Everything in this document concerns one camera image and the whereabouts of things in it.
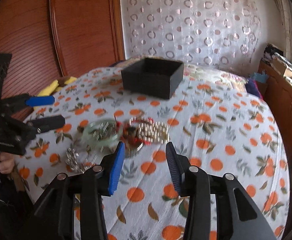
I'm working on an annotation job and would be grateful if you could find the red bead bracelet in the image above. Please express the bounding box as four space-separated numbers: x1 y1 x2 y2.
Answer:
114 116 154 147

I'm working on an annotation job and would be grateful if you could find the black square box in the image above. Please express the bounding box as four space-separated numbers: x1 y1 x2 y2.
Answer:
121 58 184 100

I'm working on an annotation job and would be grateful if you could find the yellow brown plush toy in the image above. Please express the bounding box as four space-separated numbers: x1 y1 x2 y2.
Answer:
37 76 77 96

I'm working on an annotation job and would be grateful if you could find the person's left hand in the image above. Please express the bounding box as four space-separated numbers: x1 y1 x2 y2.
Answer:
0 152 15 174

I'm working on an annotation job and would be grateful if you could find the wooden side cabinet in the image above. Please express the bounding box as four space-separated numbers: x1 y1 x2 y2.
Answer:
258 61 292 164

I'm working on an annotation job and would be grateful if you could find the white pearl necklace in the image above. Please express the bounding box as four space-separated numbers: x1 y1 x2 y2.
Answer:
129 117 171 145

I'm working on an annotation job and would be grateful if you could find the white circle-pattern curtain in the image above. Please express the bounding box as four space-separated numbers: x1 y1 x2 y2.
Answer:
121 0 260 72

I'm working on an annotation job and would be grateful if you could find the purple blanket edge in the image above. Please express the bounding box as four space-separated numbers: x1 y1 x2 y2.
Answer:
245 78 263 99

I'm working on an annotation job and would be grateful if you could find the silver chain bracelet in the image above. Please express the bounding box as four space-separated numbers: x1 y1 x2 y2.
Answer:
65 147 99 174

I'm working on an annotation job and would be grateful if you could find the green jade bangle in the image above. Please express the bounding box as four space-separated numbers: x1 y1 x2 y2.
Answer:
82 119 123 148

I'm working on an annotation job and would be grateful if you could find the pile of books and papers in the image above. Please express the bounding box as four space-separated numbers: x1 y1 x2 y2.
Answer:
262 43 292 85

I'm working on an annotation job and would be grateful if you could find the orange print bed sheet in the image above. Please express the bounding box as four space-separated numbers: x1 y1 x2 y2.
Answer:
16 67 290 239

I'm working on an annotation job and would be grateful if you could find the red wooden headboard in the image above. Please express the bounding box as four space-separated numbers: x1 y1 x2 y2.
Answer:
0 0 126 120

